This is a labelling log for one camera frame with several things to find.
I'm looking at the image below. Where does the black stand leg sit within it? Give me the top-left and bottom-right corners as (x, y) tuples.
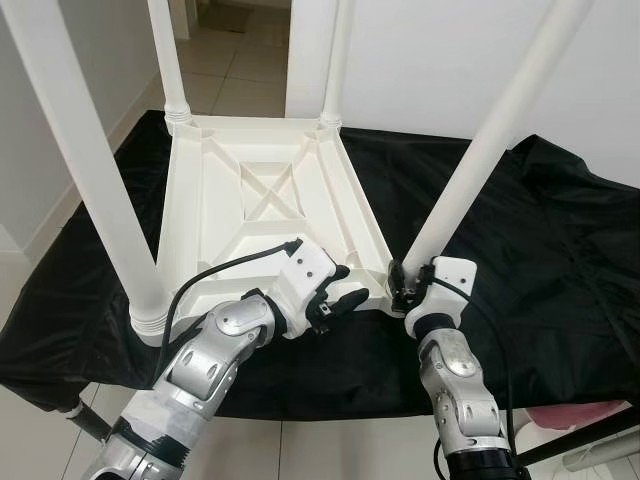
(65, 400), (111, 441)

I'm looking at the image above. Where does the white door frame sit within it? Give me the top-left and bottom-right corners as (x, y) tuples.
(170, 0), (196, 41)

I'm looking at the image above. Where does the white plastic table top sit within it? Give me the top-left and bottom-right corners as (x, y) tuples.
(130, 112), (411, 346)

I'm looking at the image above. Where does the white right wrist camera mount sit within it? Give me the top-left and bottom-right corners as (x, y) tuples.
(405, 257), (476, 331)

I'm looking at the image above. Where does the pink cushion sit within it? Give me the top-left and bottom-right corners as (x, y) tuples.
(525, 400), (626, 426)

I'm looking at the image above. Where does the black pole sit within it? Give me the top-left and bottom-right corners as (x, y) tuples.
(515, 405), (640, 466)

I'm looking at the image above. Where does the black cloth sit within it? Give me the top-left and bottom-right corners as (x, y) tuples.
(0, 108), (640, 421)

